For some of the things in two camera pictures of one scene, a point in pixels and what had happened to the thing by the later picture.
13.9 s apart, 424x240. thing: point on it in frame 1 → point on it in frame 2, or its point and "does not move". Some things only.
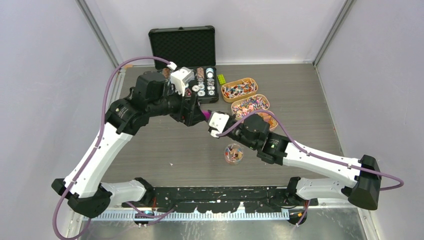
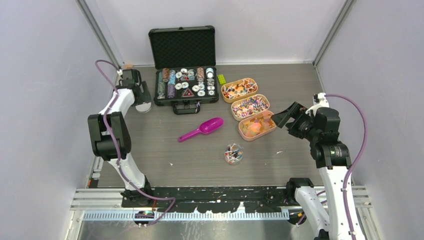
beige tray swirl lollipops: [257, 102] does not move
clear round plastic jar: [233, 153] does not move
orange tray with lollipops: [232, 91] does not move
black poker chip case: [193, 47] does not move
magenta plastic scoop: [207, 113] → [206, 127]
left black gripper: [190, 112] → [145, 97]
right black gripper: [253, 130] → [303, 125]
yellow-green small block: [221, 78] does not move
